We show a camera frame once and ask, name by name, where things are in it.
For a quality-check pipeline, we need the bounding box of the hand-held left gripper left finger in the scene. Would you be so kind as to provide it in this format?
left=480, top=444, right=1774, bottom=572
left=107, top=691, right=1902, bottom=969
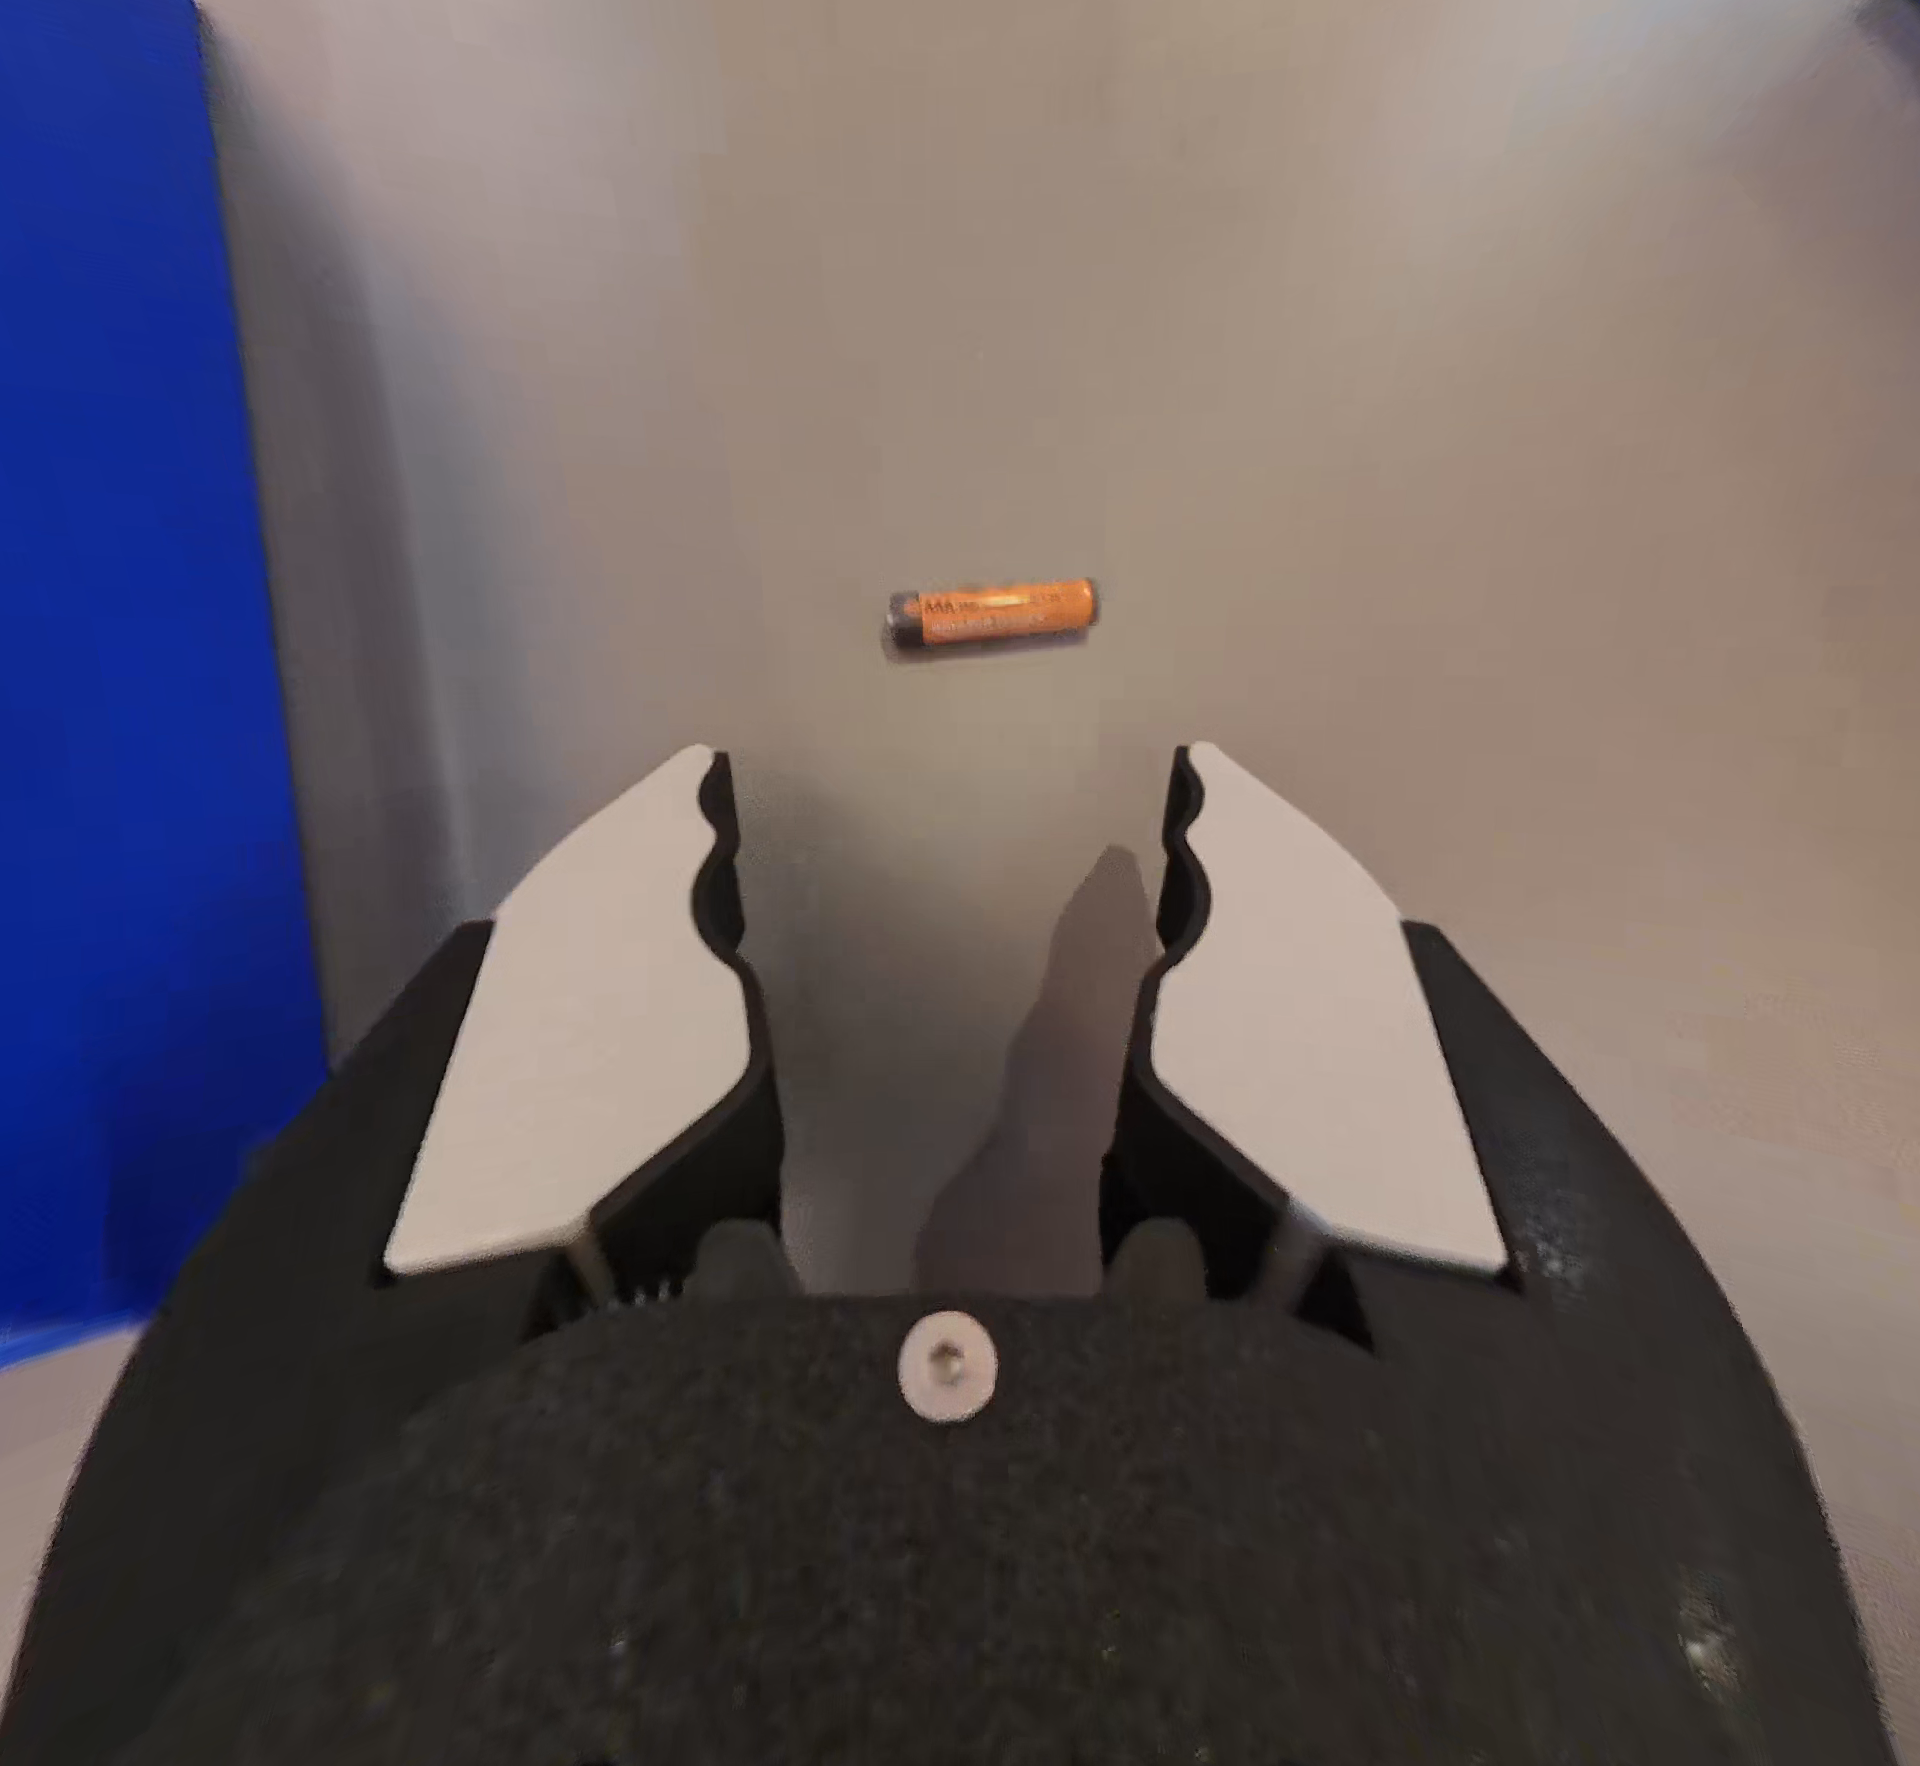
left=381, top=741, right=785, bottom=1296

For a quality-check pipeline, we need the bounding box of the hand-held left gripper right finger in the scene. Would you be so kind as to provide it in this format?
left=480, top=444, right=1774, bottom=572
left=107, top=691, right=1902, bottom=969
left=1101, top=741, right=1512, bottom=1298

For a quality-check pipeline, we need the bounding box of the orange battery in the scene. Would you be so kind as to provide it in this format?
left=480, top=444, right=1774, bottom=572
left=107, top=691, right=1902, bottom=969
left=881, top=576, right=1101, bottom=660

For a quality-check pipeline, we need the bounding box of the blue bin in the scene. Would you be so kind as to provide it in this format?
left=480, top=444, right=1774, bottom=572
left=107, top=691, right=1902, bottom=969
left=0, top=0, right=336, bottom=1373

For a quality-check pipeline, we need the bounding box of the grey desk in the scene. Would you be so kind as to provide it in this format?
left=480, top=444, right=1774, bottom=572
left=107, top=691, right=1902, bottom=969
left=0, top=0, right=1920, bottom=1617

